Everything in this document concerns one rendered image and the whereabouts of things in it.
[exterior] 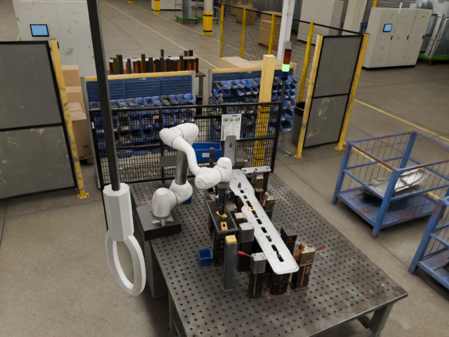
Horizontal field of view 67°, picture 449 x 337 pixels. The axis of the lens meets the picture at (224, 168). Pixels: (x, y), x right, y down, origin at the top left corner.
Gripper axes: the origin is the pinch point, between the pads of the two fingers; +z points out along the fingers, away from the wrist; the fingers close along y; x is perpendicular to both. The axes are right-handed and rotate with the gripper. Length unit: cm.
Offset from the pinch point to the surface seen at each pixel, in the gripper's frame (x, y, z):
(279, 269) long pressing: -53, 7, 20
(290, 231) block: -34, 40, 17
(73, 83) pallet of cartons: 507, 68, 44
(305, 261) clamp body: -57, 28, 22
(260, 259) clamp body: -42.4, -1.2, 13.9
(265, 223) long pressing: -13.8, 34.3, 20.0
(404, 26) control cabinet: 413, 1176, -25
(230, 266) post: -26.5, -12.4, 26.5
